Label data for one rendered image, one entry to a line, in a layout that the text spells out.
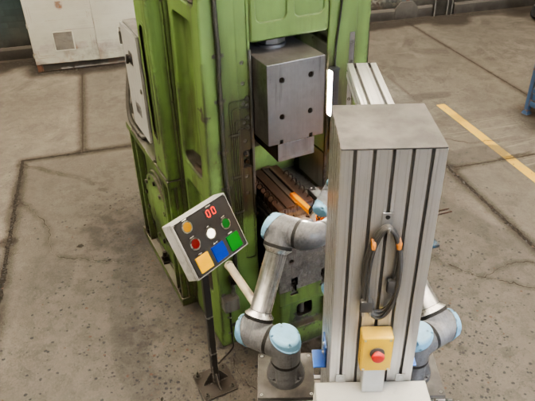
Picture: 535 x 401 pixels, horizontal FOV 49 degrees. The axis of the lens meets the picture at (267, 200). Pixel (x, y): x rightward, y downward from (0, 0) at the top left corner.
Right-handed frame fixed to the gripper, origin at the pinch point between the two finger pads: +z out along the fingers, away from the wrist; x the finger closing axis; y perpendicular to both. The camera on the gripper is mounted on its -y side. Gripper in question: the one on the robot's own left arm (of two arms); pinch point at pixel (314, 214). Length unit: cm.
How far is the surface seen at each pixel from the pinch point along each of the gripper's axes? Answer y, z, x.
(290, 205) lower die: -12.2, 9.2, -5.0
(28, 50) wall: -509, 387, -81
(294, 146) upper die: -28.4, -20.8, -2.9
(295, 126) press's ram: -33.8, -30.4, -2.5
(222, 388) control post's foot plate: 49, 87, -57
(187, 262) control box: 7, -7, -70
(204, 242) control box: 0, -8, -59
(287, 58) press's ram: -53, -57, -5
